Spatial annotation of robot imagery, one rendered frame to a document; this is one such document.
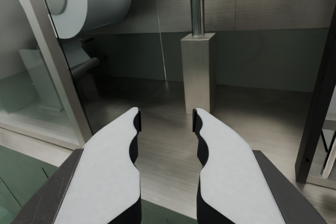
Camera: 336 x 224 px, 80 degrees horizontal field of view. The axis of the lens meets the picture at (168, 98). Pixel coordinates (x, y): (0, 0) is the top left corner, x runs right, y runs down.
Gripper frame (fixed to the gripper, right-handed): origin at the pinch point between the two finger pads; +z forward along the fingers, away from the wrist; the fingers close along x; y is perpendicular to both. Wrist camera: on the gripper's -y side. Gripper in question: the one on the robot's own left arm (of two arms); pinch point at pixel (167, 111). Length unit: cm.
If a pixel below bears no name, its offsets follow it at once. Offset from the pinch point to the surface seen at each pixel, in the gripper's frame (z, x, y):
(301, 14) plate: 61, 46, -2
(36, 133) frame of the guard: 45, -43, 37
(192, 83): 50, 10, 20
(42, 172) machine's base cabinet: 42, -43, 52
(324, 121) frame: 19.8, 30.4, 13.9
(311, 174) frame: 19.1, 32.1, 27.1
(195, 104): 50, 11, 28
